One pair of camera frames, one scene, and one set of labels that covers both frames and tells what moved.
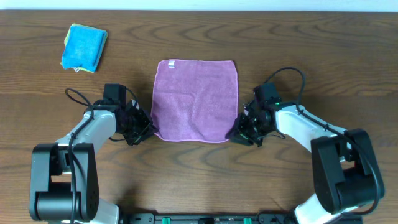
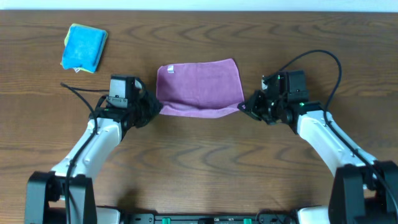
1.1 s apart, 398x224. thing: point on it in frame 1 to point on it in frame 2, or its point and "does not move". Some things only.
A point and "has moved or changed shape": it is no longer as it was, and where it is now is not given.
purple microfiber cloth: (194, 100) has moved or changed shape
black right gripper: (246, 128) to (257, 106)
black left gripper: (140, 125) to (148, 107)
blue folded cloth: (83, 48) does not move
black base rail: (221, 218) does not move
